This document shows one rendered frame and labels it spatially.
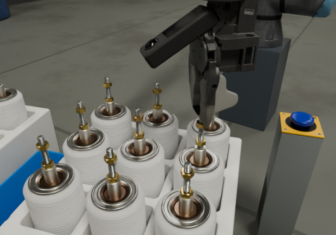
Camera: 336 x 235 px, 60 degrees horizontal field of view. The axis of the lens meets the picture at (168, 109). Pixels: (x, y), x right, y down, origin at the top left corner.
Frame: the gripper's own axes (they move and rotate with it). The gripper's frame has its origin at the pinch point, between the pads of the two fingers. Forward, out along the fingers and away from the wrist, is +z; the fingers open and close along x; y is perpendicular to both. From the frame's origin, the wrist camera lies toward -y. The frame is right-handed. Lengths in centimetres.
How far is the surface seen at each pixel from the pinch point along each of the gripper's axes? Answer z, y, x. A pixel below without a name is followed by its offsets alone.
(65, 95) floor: 35, -32, 85
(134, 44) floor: 35, 9, 150
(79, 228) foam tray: 17.1, -22.0, -4.2
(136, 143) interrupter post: 7.8, -10.3, 4.9
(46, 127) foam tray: 22, -32, 37
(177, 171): 10.8, -3.9, -1.4
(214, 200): 16.7, 2.6, -4.4
